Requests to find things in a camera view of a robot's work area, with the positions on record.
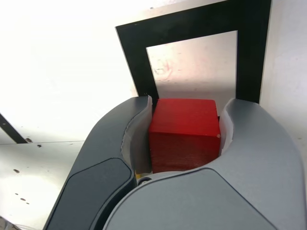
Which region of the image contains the black tape strip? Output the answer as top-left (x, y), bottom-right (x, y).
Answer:
top-left (0, 112), bottom-right (28, 144)

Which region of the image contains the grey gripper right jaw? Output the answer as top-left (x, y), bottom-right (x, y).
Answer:
top-left (103, 97), bottom-right (307, 230)

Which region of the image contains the black tape square outline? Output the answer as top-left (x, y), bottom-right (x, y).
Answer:
top-left (115, 0), bottom-right (273, 105)

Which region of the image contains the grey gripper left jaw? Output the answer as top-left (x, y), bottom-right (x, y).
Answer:
top-left (45, 95), bottom-right (159, 230)

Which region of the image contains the red cube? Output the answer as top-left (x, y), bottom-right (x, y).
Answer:
top-left (148, 98), bottom-right (221, 173)

